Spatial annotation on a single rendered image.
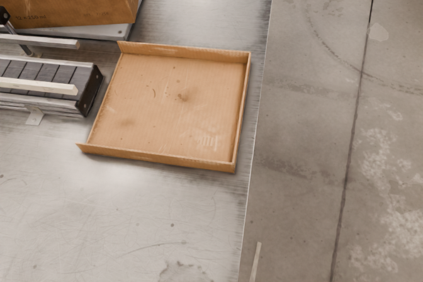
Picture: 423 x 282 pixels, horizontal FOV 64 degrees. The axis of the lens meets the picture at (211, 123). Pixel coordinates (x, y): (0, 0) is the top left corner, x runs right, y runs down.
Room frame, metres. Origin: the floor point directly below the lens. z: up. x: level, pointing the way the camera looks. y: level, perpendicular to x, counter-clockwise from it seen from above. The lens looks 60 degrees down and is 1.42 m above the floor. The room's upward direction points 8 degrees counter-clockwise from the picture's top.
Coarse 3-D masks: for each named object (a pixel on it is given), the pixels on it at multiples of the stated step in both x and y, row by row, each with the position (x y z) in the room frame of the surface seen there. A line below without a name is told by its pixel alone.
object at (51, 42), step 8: (0, 40) 0.52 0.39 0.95; (8, 40) 0.51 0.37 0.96; (16, 40) 0.51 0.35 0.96; (24, 40) 0.50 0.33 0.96; (32, 40) 0.50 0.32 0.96; (40, 40) 0.50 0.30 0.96; (48, 40) 0.49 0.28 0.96; (56, 40) 0.49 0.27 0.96; (64, 40) 0.49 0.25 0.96; (72, 40) 0.48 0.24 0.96; (72, 48) 0.48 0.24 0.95
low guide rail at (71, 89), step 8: (0, 80) 0.45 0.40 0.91; (8, 80) 0.45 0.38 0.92; (16, 80) 0.45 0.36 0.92; (24, 80) 0.45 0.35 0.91; (16, 88) 0.44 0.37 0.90; (24, 88) 0.44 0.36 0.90; (32, 88) 0.43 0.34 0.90; (40, 88) 0.43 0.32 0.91; (48, 88) 0.42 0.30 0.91; (56, 88) 0.42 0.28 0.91; (64, 88) 0.41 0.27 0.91; (72, 88) 0.41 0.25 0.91
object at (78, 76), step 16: (0, 64) 0.53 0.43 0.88; (16, 64) 0.52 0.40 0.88; (32, 64) 0.52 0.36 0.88; (48, 64) 0.51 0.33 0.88; (32, 80) 0.47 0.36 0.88; (48, 80) 0.47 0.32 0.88; (64, 80) 0.46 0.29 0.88; (80, 80) 0.46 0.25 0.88; (48, 96) 0.43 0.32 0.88; (64, 96) 0.42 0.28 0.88; (80, 96) 0.41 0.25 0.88
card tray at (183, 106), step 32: (128, 64) 0.52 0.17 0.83; (160, 64) 0.51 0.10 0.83; (192, 64) 0.50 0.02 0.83; (224, 64) 0.48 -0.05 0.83; (128, 96) 0.43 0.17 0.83; (160, 96) 0.42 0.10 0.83; (192, 96) 0.41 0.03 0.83; (224, 96) 0.40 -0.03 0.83; (96, 128) 0.36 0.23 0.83; (128, 128) 0.35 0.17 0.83; (160, 128) 0.34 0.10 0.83; (192, 128) 0.33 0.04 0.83; (224, 128) 0.32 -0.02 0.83; (160, 160) 0.27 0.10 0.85; (192, 160) 0.25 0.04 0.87; (224, 160) 0.26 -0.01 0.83
